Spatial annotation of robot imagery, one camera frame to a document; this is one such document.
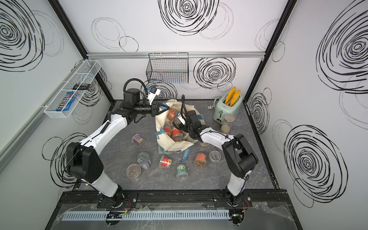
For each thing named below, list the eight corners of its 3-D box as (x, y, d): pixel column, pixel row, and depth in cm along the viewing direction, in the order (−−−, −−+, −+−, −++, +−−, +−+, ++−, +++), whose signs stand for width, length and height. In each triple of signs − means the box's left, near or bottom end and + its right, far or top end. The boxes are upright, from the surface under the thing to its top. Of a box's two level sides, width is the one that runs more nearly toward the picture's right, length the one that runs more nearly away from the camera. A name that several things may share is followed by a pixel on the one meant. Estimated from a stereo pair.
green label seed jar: (208, 164, 88) (210, 160, 83) (207, 154, 92) (208, 150, 87) (219, 164, 88) (221, 160, 83) (218, 154, 92) (220, 150, 87)
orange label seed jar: (194, 167, 87) (194, 163, 81) (193, 157, 91) (194, 152, 86) (205, 167, 87) (207, 163, 81) (204, 157, 91) (206, 152, 86)
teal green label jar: (176, 179, 81) (176, 177, 78) (177, 166, 86) (177, 164, 83) (187, 179, 81) (188, 177, 78) (187, 166, 86) (187, 164, 83)
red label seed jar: (159, 167, 86) (158, 164, 82) (162, 158, 90) (161, 155, 86) (170, 169, 85) (169, 167, 81) (173, 160, 89) (172, 157, 85)
